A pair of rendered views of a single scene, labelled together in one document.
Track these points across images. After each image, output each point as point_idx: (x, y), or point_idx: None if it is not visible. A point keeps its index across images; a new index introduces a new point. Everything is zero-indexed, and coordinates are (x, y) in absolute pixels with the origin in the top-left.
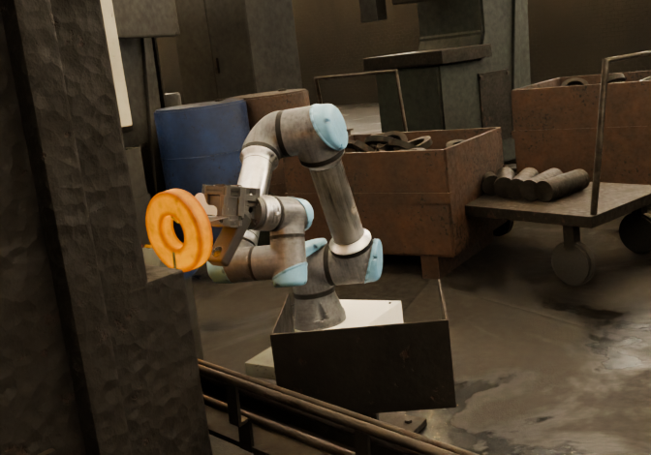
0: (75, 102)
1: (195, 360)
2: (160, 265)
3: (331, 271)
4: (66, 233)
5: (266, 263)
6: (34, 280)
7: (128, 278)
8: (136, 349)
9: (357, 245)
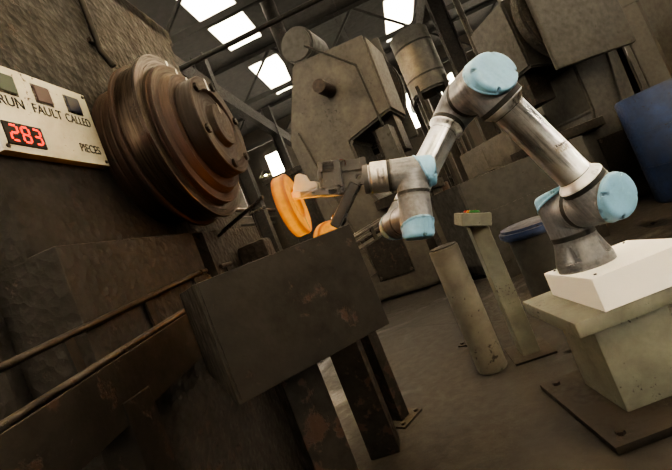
0: None
1: (76, 316)
2: (462, 225)
3: (567, 214)
4: None
5: (395, 220)
6: None
7: (10, 257)
8: (25, 307)
9: (578, 183)
